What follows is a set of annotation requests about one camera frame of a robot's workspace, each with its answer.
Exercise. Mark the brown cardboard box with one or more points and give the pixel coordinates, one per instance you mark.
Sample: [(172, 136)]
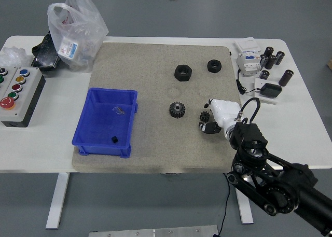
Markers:
[(329, 64)]

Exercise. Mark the crumpled clear plastic wrap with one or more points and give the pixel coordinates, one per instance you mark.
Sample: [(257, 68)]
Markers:
[(11, 56)]

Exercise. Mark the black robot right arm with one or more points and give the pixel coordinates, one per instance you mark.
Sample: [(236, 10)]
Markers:
[(285, 185)]

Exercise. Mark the small clear screw bag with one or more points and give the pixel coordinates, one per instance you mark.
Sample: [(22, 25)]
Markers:
[(119, 110)]

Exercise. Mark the small black hex nut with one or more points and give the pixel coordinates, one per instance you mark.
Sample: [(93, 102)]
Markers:
[(214, 66)]

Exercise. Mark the silver metal plate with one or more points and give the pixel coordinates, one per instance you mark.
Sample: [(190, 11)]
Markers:
[(153, 231)]

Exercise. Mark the grey push-button control box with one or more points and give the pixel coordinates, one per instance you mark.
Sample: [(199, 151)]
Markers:
[(23, 99)]

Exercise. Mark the large black hex nut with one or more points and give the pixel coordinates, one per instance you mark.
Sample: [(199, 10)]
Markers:
[(183, 72)]

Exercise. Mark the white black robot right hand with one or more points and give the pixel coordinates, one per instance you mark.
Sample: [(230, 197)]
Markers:
[(223, 112)]

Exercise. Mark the black plastic case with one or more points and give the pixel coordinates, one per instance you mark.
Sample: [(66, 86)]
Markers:
[(44, 55)]

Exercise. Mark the white circuit breaker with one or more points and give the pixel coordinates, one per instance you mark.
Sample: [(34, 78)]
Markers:
[(247, 58)]

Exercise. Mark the blue plastic bin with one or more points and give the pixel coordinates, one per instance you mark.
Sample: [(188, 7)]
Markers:
[(103, 128)]

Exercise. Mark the grey-brown mat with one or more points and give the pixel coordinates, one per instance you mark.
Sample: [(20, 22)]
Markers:
[(155, 104)]

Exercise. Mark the grey button box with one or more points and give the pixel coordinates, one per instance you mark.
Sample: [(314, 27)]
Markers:
[(2, 75)]

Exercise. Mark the black power adapter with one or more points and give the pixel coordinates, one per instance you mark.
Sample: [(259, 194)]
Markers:
[(271, 90)]

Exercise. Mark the small black cube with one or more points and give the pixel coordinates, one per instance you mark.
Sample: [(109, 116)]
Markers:
[(115, 139)]

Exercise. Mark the clear plastic bag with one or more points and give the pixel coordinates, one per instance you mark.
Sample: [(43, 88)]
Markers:
[(77, 27)]

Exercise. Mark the small black gear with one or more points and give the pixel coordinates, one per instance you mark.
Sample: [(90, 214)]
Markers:
[(204, 116)]

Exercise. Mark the white flat plate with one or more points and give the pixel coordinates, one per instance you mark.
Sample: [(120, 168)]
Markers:
[(258, 82)]

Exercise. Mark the large black cylindrical capacitor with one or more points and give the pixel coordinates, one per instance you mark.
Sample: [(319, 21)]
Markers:
[(286, 78)]

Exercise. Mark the white blue small carton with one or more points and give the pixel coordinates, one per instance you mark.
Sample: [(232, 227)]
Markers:
[(68, 48)]

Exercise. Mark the large black gear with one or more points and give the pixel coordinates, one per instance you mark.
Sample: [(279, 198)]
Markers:
[(177, 111)]

